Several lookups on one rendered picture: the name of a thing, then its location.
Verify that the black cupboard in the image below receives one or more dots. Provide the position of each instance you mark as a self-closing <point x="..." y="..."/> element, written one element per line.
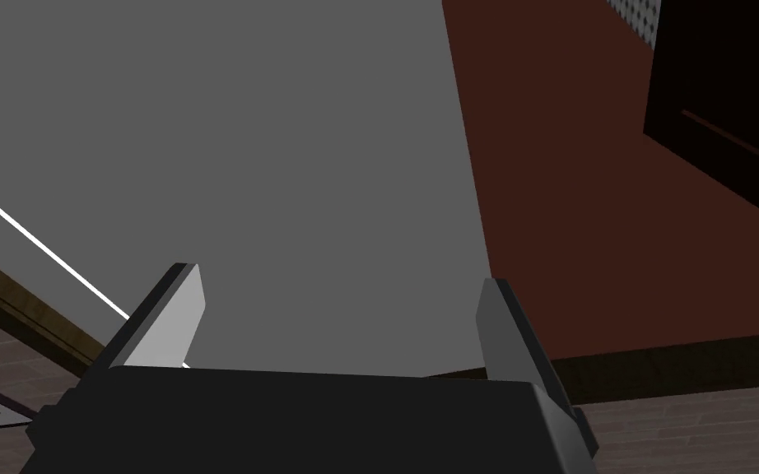
<point x="728" y="79"/>

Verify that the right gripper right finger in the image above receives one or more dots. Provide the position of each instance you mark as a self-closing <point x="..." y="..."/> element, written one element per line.
<point x="508" y="342"/>

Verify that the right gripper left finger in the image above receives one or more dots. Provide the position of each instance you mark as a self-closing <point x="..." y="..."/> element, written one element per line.
<point x="165" y="329"/>

